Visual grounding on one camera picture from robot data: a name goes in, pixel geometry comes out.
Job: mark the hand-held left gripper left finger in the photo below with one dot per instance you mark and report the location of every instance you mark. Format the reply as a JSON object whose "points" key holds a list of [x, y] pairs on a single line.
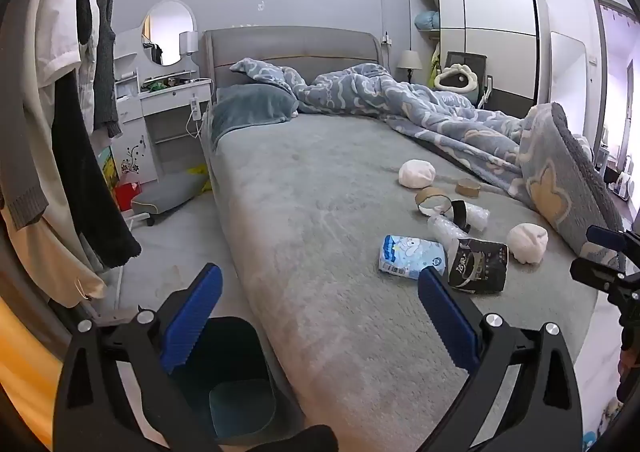
{"points": [[192, 322]]}

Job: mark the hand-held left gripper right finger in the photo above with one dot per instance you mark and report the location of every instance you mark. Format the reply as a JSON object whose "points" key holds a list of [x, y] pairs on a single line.
{"points": [[447, 322]]}

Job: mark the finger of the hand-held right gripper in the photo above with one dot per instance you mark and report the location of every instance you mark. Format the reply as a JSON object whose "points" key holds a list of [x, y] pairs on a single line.
{"points": [[607, 238], [595, 274]]}

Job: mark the dark teal trash bin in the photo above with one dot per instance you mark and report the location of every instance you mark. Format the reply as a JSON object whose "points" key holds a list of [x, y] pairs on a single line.
{"points": [[240, 357]]}

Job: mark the black tissue packet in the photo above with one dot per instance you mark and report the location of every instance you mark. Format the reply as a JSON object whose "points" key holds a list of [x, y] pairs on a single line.
{"points": [[477, 266]]}

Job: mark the blue tissue packet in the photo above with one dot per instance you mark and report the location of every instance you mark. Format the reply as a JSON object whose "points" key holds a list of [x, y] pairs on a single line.
{"points": [[412, 257]]}

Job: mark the white paper ball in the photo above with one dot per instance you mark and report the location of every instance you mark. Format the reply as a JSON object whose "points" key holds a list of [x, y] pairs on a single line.
{"points": [[417, 173], [527, 242]]}

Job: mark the bubble wrap roll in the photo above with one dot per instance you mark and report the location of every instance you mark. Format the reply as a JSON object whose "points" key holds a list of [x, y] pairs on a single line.
{"points": [[447, 231]]}

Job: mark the small clear plastic wrap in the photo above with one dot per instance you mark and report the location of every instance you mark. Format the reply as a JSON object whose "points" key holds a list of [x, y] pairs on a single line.
{"points": [[478, 217]]}

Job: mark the wide cardboard tape core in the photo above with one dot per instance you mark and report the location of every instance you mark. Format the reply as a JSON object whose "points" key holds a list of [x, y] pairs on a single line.
{"points": [[425, 196]]}

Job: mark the small cardboard tape roll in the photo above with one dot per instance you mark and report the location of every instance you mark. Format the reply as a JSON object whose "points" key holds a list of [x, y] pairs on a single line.
{"points": [[468, 187]]}

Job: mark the grey cushioned stool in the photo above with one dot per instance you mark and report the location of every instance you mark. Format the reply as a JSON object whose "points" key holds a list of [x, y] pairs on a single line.
{"points": [[170, 192]]}

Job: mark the yellow plastic bag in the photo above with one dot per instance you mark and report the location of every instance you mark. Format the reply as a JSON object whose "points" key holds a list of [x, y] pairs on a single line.
{"points": [[204, 182]]}

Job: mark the red box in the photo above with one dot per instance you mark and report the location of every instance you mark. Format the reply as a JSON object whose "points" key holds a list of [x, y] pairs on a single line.
{"points": [[127, 194]]}

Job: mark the beige coat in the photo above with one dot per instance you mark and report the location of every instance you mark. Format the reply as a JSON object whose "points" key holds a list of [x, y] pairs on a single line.
{"points": [[55, 262]]}

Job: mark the grey bed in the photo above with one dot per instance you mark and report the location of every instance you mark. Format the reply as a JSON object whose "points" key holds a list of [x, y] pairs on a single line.
{"points": [[325, 232]]}

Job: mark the green and yellow board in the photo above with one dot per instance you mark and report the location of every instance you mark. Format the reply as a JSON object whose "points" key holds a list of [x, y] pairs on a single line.
{"points": [[109, 170]]}

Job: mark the white dressing table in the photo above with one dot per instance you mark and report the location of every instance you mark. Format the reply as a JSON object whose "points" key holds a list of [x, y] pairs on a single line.
{"points": [[170, 132]]}

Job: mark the blue patterned duvet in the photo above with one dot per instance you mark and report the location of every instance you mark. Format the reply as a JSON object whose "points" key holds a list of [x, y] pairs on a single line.
{"points": [[450, 117]]}

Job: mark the white power strip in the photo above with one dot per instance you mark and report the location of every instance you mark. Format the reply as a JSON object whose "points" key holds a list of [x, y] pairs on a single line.
{"points": [[195, 107]]}

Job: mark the cream plush cat bed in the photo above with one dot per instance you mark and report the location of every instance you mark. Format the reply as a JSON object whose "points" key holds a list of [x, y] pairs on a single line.
{"points": [[462, 77]]}

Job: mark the blue-grey pillow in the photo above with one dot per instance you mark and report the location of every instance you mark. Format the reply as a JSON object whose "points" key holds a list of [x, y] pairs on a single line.
{"points": [[250, 107]]}

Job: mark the black chair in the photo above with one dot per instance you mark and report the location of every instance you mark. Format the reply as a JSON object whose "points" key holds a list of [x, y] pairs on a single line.
{"points": [[465, 57]]}

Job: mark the white and black wardrobe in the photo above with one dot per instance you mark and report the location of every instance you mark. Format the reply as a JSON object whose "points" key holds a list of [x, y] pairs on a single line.
{"points": [[500, 32]]}

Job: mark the small green object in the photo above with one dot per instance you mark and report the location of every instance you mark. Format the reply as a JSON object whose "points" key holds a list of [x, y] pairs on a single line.
{"points": [[156, 85]]}

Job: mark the yellow-green cloth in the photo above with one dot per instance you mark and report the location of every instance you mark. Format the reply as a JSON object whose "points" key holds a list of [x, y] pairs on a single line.
{"points": [[432, 72]]}

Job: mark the bedside lamp with shade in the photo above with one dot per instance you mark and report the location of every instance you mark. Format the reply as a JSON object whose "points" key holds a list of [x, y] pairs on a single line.
{"points": [[408, 60]]}

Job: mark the dark grey knit garment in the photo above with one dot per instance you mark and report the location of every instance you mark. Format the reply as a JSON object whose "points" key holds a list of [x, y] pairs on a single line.
{"points": [[106, 57]]}

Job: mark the white cylindrical table lamp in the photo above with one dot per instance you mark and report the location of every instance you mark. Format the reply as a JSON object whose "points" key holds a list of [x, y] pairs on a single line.
{"points": [[188, 42]]}

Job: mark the light blue cushion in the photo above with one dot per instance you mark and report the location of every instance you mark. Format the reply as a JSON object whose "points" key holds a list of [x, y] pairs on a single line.
{"points": [[427, 21]]}

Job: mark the white shirt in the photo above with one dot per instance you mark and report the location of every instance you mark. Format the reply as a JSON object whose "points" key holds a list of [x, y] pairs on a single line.
{"points": [[55, 22]]}

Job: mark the wall socket with plug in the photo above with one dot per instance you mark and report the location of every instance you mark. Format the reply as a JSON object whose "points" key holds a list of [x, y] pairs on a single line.
{"points": [[385, 38]]}

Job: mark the oval wall mirror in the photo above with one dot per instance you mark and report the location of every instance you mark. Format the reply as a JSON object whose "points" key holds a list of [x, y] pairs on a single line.
{"points": [[167, 32]]}

